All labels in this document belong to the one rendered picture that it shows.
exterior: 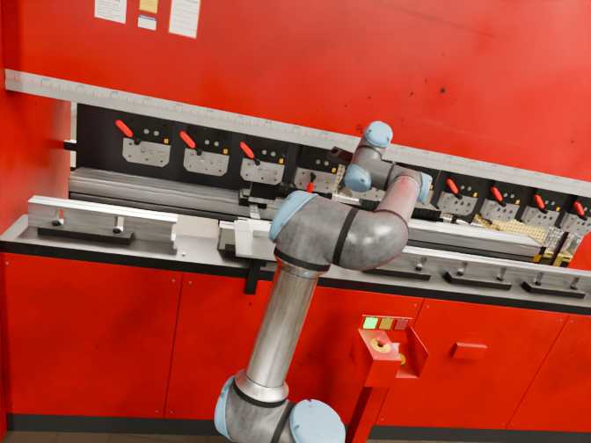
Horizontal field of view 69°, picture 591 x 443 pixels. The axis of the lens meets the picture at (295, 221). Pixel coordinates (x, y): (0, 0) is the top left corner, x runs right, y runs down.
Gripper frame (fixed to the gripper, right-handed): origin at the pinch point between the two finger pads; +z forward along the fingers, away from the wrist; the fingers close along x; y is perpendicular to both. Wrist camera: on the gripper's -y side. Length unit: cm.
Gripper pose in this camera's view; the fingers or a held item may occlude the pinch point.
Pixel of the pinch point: (343, 184)
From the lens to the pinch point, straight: 149.2
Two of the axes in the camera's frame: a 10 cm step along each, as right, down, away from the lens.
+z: -1.4, 3.7, 9.2
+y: 7.9, 6.1, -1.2
